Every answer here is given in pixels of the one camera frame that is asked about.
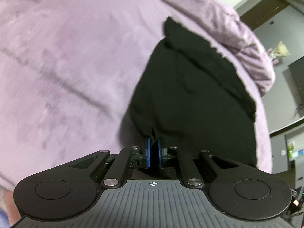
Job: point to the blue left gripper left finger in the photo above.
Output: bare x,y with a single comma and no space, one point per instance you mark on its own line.
148,152

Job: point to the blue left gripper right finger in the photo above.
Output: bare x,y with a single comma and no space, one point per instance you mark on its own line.
160,152

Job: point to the black garment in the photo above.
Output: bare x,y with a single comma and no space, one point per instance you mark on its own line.
191,97

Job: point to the purple fuzzy bed blanket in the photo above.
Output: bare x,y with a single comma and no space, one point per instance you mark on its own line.
68,71

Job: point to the purple crumpled duvet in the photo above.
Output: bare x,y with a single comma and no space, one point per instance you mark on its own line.
223,23

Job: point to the dried flower bouquet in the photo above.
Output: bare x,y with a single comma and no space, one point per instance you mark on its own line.
278,53

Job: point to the dark wooden door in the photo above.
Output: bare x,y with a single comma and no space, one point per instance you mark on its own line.
262,12

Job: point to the black wall television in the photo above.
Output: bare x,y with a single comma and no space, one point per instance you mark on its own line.
297,72

